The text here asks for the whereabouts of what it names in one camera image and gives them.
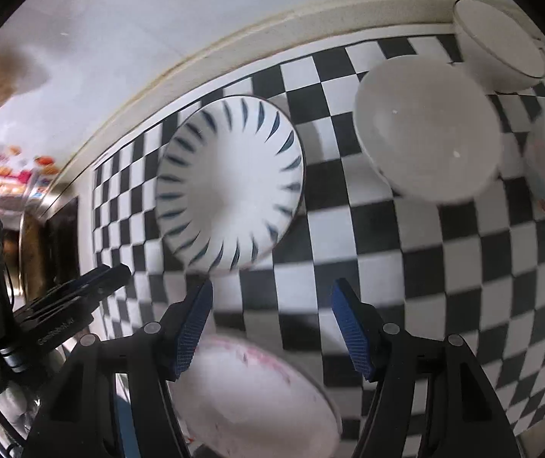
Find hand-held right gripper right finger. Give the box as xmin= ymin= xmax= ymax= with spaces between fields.
xmin=331 ymin=277 xmax=524 ymax=458

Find dark appliance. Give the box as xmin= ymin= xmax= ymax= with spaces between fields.
xmin=19 ymin=195 xmax=80 ymax=297

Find colourful wall stickers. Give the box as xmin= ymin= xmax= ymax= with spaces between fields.
xmin=0 ymin=144 xmax=59 ymax=202

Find brown blurred object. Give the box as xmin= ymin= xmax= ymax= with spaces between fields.
xmin=0 ymin=49 xmax=50 ymax=116

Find white plate with blue leaves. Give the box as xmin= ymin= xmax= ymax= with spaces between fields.
xmin=166 ymin=334 xmax=344 ymax=458

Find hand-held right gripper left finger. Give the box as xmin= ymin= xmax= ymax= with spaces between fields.
xmin=24 ymin=279 xmax=214 ymax=458

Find dark rimmed white bowl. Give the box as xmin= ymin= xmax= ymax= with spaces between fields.
xmin=452 ymin=0 xmax=545 ymax=95

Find black white checkered tablecloth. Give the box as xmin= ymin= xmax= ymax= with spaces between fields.
xmin=92 ymin=33 xmax=545 ymax=445

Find blue striped white plate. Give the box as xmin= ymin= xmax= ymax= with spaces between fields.
xmin=155 ymin=95 xmax=307 ymax=278

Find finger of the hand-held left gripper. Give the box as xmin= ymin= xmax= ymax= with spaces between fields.
xmin=69 ymin=264 xmax=132 ymax=292
xmin=12 ymin=274 xmax=132 ymax=320

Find plain white bowl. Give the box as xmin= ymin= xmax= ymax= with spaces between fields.
xmin=353 ymin=55 xmax=503 ymax=204

